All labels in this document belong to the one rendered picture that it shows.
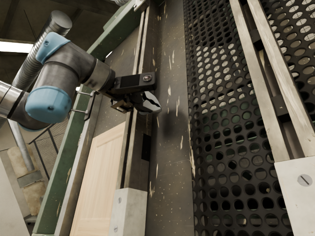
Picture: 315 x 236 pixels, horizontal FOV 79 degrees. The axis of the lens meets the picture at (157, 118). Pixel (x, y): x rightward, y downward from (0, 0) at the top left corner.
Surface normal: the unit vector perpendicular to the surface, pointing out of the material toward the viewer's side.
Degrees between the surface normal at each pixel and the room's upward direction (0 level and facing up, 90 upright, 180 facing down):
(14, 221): 90
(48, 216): 90
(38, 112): 143
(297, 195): 53
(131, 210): 90
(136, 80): 59
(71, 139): 90
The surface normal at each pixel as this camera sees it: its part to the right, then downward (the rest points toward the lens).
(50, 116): -0.06, 0.87
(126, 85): -0.22, -0.50
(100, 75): 0.58, 0.22
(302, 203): -0.69, -0.40
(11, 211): 0.72, -0.33
